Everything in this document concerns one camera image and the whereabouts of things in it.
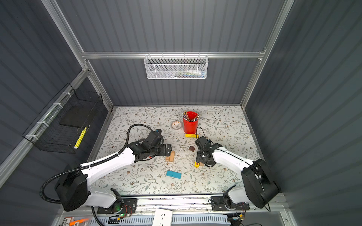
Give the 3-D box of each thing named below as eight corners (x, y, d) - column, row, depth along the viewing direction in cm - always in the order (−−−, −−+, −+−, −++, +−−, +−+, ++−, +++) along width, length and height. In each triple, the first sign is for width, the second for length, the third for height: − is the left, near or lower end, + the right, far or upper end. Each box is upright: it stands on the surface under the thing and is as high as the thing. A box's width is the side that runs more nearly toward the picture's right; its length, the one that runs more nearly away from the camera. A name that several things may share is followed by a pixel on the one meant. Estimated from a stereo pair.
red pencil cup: (182, 133, 105) (182, 121, 93) (182, 124, 111) (182, 111, 99) (197, 133, 105) (199, 121, 93) (196, 124, 111) (198, 111, 99)
